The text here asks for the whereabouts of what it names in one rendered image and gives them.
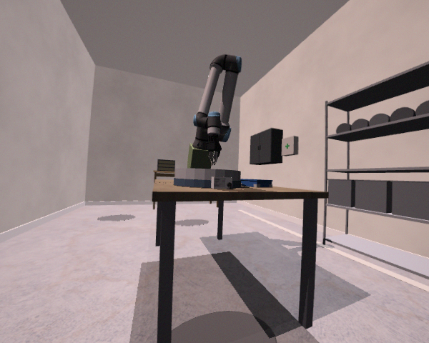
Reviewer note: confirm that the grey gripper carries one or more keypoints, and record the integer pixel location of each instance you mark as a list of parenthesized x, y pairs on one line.
[(211, 145)]

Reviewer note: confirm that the blue crate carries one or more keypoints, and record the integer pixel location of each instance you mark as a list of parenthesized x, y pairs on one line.
[(256, 183)]

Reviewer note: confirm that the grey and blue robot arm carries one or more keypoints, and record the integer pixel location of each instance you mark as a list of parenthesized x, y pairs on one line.
[(209, 123)]

